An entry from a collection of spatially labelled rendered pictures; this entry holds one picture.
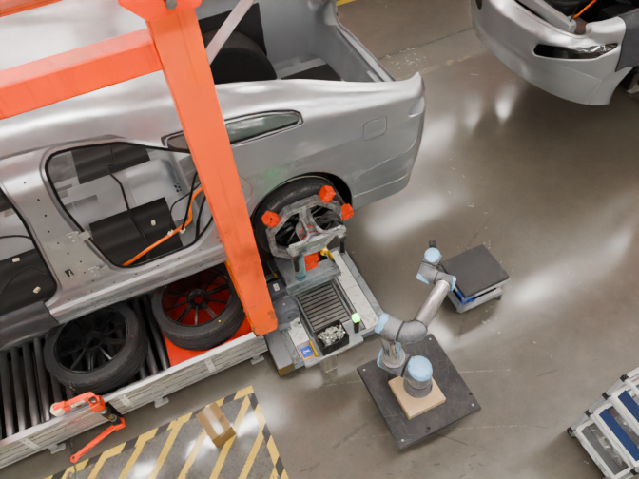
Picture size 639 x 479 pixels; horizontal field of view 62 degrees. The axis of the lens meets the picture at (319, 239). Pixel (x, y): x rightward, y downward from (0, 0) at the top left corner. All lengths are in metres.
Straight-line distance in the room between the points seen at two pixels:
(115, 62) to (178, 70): 0.21
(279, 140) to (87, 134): 1.03
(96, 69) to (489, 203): 3.79
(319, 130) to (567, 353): 2.47
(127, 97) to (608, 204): 4.08
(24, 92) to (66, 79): 0.14
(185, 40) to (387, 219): 3.18
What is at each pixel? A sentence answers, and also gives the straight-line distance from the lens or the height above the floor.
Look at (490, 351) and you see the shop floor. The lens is 4.26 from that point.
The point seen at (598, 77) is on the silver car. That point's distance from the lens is 4.89.
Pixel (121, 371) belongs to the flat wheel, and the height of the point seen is 0.44.
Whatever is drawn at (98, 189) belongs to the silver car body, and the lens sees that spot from 4.25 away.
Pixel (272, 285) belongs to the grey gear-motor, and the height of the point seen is 0.43.
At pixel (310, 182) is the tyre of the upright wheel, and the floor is 1.15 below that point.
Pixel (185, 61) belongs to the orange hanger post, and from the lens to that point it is 2.07.
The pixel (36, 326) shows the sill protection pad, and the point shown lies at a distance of 3.83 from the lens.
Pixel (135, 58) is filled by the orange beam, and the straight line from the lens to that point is 2.06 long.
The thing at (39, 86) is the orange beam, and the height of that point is 2.69.
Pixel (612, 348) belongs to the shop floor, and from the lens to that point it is 4.56.
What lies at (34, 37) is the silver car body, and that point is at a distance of 3.76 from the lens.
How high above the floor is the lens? 3.75
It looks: 53 degrees down
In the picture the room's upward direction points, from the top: 6 degrees counter-clockwise
